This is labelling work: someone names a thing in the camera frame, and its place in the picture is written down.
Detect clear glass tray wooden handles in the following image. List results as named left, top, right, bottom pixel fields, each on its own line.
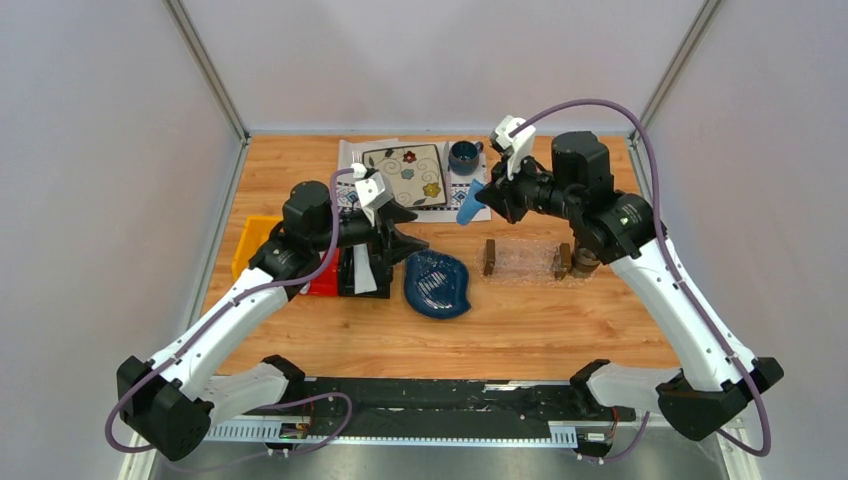
left=477, top=238, right=573, bottom=285

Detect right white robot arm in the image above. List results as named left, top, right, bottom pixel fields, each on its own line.
left=475, top=131, right=784, bottom=440

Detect square floral ceramic plate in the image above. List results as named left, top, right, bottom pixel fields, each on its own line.
left=361, top=143, right=447, bottom=209

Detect blue shell-shaped dish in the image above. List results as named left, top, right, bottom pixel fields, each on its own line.
left=403, top=249, right=472, bottom=320

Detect black plastic bin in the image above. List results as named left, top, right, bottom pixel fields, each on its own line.
left=337, top=237, right=393, bottom=299

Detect red plastic bin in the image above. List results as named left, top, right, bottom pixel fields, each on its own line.
left=302, top=249, right=340, bottom=297

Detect blue toothpaste tube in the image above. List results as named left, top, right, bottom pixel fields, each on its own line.
left=456, top=179, right=486, bottom=226

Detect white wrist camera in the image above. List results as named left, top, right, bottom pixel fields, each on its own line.
left=351, top=163, right=394, bottom=226
left=489, top=115, right=536, bottom=180

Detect dark blue ceramic mug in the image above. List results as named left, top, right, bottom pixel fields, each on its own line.
left=448, top=140, right=483, bottom=176

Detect yellow plastic bin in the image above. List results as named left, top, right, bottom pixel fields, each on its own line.
left=231, top=215, right=282, bottom=281

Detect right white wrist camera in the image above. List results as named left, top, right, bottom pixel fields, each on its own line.
left=489, top=115, right=536, bottom=180

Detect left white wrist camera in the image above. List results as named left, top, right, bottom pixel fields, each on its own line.
left=351, top=163, right=394, bottom=226

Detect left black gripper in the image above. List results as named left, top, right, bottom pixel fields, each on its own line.
left=310, top=198, right=428, bottom=267

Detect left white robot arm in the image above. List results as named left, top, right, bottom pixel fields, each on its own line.
left=105, top=177, right=429, bottom=461

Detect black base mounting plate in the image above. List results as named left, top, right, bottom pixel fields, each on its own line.
left=282, top=377, right=636, bottom=440

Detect silver knife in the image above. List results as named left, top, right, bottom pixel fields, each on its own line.
left=441, top=141, right=451, bottom=197

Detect white toothpaste tube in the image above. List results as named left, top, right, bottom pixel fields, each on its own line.
left=353, top=244, right=378, bottom=295

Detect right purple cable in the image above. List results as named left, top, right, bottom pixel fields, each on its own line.
left=510, top=99, right=773, bottom=464

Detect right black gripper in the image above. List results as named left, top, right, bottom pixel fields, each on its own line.
left=476, top=147, right=580, bottom=224

